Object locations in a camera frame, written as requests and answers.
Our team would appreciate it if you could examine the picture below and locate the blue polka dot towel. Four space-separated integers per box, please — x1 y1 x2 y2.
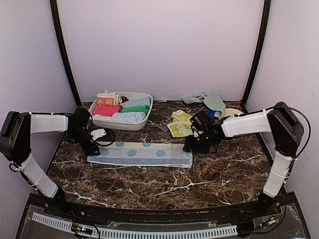
87 142 193 168

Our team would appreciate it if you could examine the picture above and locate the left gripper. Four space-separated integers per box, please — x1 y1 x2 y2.
67 128 100 156

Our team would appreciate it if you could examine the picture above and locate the light blue rolled towel front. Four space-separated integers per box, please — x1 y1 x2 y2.
112 112 146 122

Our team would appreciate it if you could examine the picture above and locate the dark blue object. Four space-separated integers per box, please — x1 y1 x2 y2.
206 110 215 119

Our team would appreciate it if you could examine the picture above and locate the pink rolled towel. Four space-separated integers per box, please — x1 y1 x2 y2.
93 106 122 117

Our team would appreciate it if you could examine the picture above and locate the light blue rolled towel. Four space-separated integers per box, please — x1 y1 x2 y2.
112 112 146 122
122 97 151 108

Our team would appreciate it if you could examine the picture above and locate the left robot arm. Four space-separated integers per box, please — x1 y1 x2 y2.
0 107 100 217

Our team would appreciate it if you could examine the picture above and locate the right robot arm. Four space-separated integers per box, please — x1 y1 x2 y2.
183 102 312 216

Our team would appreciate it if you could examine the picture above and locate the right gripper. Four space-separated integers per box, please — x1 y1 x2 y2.
184 130 216 154

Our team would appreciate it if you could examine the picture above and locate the white slotted cable duct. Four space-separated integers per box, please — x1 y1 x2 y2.
31 213 238 239

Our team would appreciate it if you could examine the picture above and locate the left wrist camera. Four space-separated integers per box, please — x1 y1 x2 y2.
90 128 107 141

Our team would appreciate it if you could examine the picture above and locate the grey green crumpled towel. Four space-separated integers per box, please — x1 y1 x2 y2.
182 94 226 118

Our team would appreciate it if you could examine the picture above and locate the green patterned small towel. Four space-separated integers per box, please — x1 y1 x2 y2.
167 110 193 138

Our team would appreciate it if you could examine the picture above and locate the green rolled towel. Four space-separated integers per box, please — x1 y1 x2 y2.
121 105 150 115

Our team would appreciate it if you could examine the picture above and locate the light blue rolled towel back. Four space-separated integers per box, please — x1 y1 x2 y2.
122 97 151 108

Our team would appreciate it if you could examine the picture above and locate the orange bunny towel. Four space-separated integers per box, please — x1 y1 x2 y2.
96 91 123 106

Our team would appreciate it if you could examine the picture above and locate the white plastic basin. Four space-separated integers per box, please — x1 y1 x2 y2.
93 92 154 131

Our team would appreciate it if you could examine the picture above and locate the brown rolled towel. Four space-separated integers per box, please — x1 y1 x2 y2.
121 97 129 103

